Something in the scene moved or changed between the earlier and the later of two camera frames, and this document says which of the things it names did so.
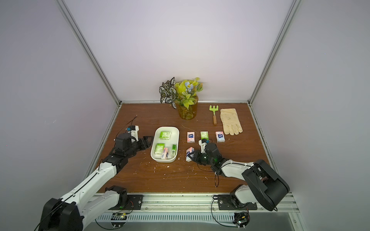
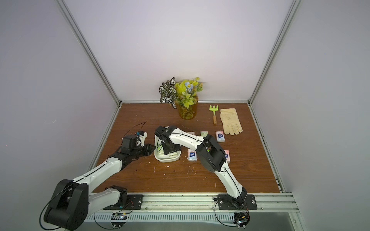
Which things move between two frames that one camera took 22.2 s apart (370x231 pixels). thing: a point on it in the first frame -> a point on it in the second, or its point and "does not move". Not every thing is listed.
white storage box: x=165 y=144 does not move
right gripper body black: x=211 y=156 -> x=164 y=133
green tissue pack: x=204 y=135 does not move
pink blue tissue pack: x=220 y=136 does not move
